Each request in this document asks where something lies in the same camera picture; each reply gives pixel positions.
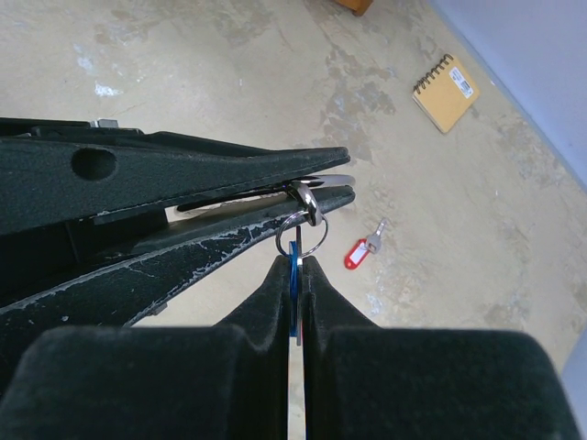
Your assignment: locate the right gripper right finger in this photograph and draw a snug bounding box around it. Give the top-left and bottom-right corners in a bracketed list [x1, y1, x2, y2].
[302, 257, 581, 439]

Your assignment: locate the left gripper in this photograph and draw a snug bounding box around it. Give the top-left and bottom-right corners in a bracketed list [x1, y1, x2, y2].
[1, 118, 350, 380]

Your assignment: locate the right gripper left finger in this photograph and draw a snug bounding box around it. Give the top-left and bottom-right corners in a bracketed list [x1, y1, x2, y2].
[1, 257, 290, 439]

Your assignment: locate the red key tag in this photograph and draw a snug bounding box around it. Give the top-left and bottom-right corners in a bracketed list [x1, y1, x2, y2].
[343, 218, 388, 270]

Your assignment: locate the blue key tag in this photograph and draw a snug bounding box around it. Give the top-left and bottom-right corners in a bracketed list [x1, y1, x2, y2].
[289, 239, 301, 340]

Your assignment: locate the large metal keyring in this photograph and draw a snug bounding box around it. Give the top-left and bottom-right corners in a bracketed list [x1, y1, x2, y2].
[173, 172, 357, 226]

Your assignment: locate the bunch of metal keys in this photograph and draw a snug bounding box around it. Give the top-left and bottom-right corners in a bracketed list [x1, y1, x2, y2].
[275, 211, 329, 347]

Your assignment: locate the brown spiral notebook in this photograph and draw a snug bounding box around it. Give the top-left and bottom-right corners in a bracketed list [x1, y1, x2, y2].
[412, 53, 480, 134]

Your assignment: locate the wooden shelf rack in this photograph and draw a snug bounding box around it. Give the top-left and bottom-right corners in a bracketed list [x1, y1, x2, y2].
[336, 0, 373, 17]

